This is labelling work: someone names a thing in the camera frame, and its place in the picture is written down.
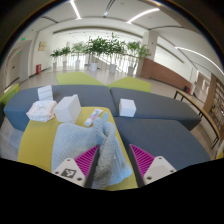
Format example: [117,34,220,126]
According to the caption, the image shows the ceiling strip lights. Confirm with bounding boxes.
[69,0,224,76]

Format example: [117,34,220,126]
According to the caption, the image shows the light blue fluffy towel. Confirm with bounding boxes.
[50,112,134,190]

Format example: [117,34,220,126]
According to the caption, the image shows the potted green plants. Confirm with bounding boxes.
[49,32,151,76]

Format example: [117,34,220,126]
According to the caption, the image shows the framed wall picture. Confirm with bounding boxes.
[37,41,48,52]

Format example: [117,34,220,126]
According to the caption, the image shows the green upholstered bench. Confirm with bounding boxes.
[107,76,153,94]
[0,83,20,106]
[55,71,108,87]

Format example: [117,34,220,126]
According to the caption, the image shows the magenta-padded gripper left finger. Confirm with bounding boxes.
[52,144,101,189]

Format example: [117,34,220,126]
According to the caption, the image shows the soft tissue pack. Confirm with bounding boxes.
[25,99,58,123]

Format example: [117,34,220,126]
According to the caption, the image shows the white tube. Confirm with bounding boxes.
[83,108,104,128]

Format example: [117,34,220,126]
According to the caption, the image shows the blue-grey upholstered bench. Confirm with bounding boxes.
[3,84,118,132]
[109,87,203,132]
[114,116,212,172]

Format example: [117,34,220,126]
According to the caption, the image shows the large white box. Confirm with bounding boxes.
[53,93,83,124]

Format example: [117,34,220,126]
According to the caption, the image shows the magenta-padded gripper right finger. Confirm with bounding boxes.
[128,143,178,188]

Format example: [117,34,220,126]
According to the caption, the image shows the wooden shelf unit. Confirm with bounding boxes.
[203,74,224,138]

